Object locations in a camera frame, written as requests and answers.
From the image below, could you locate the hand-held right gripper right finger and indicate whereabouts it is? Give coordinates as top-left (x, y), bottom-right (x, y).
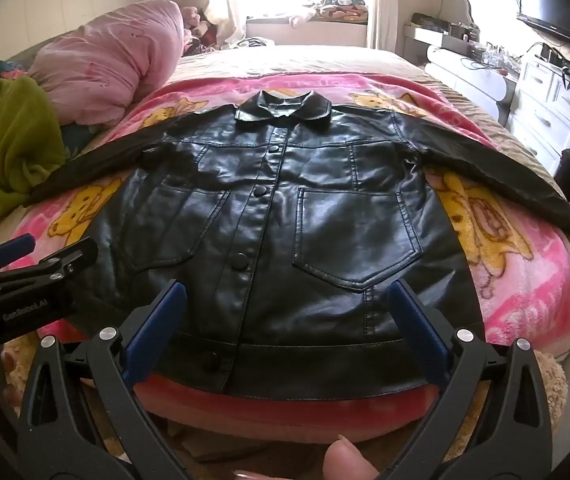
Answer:
top-left (380, 279), bottom-right (553, 480)

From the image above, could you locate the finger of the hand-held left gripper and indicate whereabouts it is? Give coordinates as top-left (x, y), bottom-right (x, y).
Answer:
top-left (0, 237), bottom-right (99, 291)
top-left (0, 233), bottom-right (36, 275)

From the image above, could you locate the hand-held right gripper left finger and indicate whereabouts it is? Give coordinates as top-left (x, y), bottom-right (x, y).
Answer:
top-left (18, 280), bottom-right (191, 480)

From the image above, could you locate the black leather jacket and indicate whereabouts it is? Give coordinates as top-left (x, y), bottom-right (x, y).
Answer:
top-left (25, 91), bottom-right (570, 403)

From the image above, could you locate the pile of clothes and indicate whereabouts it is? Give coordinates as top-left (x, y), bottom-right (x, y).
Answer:
top-left (290, 0), bottom-right (368, 23)

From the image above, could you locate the person's right hand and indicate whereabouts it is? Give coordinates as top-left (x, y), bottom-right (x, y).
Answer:
top-left (322, 435), bottom-right (381, 480)

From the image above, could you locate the beige plush toy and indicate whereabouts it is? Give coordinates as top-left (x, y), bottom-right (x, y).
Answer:
top-left (535, 350), bottom-right (569, 426)
top-left (1, 335), bottom-right (36, 411)

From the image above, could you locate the green cloth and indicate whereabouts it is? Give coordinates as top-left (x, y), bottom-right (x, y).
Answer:
top-left (0, 76), bottom-right (66, 223)

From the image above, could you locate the pink printed blanket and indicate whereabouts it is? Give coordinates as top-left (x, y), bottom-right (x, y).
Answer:
top-left (0, 72), bottom-right (570, 443)

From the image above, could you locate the white desk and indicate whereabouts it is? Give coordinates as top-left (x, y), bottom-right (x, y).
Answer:
top-left (425, 45), bottom-right (518, 126)

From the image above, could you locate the white dresser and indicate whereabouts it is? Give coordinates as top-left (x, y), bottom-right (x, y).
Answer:
top-left (507, 52), bottom-right (570, 176)

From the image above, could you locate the pile of plush toys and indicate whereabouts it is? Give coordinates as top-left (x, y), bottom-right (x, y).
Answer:
top-left (180, 6), bottom-right (226, 53)

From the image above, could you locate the beige bed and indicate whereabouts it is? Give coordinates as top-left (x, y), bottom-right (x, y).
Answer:
top-left (155, 42), bottom-right (570, 356)

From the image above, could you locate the black electronic device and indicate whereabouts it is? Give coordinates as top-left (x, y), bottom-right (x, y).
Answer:
top-left (411, 12), bottom-right (480, 37)

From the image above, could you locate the white heart-shaped board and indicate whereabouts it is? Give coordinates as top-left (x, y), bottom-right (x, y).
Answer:
top-left (437, 0), bottom-right (473, 26)

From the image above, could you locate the white curtain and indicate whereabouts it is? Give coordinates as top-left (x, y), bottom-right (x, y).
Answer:
top-left (367, 0), bottom-right (406, 53)

